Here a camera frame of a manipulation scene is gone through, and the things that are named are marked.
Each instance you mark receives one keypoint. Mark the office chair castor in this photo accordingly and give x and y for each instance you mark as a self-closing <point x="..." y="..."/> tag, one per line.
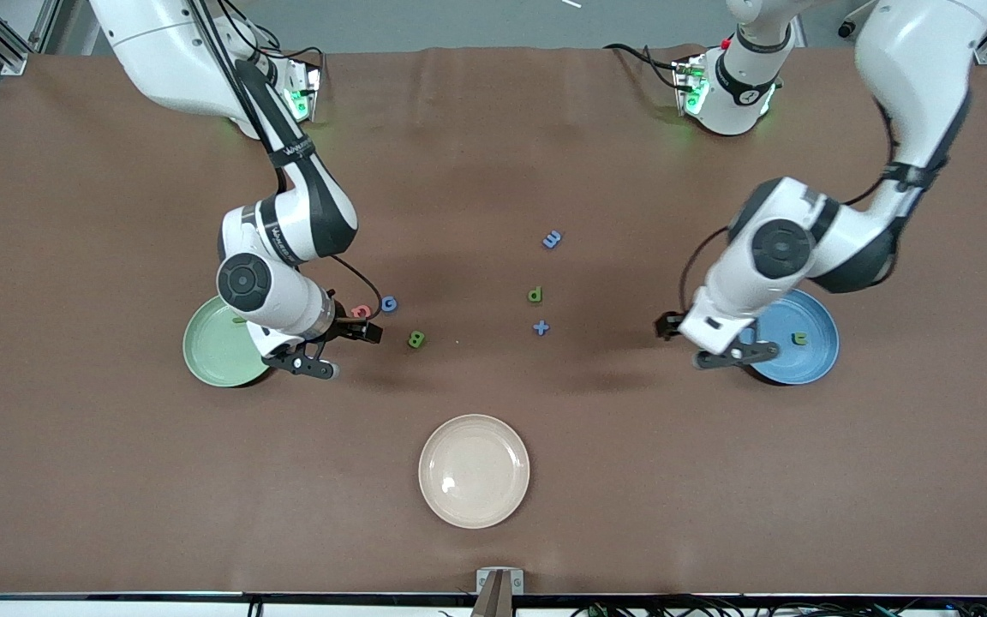
<point x="846" y="30"/>

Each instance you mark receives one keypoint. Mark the brown table mat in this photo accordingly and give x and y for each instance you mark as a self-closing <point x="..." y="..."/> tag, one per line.
<point x="116" y="471"/>

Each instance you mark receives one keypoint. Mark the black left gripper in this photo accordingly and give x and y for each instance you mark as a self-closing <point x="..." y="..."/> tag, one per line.
<point x="670" y="326"/>

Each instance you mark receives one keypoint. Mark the blue plate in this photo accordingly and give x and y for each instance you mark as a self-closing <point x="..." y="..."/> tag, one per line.
<point x="810" y="360"/>

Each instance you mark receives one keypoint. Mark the blue letter m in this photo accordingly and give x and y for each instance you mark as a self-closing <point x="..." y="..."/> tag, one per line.
<point x="553" y="240"/>

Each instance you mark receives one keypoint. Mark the cream plate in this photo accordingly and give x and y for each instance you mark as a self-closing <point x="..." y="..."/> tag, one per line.
<point x="474" y="471"/>

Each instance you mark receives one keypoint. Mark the tan camera post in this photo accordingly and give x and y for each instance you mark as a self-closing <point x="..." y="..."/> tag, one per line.
<point x="493" y="604"/>

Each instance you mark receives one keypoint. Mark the blue letter G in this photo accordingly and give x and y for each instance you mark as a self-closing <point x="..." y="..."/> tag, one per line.
<point x="389" y="303"/>

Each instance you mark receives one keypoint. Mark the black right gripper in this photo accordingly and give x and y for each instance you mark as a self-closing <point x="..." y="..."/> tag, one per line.
<point x="348" y="328"/>

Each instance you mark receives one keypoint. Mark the green plate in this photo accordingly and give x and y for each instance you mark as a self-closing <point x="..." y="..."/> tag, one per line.
<point x="211" y="351"/>

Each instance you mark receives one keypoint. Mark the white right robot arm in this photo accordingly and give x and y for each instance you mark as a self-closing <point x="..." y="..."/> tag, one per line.
<point x="168" y="60"/>

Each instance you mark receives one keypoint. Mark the green letter B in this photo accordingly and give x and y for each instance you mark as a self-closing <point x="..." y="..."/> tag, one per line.
<point x="416" y="339"/>

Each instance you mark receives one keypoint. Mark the red foam letter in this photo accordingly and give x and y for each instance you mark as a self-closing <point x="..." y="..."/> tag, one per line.
<point x="361" y="310"/>

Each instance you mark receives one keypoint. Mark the grey metal bracket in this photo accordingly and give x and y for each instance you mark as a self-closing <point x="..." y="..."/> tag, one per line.
<point x="483" y="578"/>

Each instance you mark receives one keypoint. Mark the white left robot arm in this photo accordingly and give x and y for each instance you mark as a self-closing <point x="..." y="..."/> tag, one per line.
<point x="913" y="77"/>

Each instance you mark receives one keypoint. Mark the grey base connector plate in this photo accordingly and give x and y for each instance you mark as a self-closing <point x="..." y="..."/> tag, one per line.
<point x="312" y="81"/>
<point x="684" y="81"/>

